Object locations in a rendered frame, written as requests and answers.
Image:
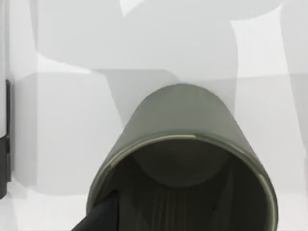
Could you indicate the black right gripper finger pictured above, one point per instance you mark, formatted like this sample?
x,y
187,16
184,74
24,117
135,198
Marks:
x,y
101,216

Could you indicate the grey-green cup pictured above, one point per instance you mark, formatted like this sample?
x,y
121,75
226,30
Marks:
x,y
183,113

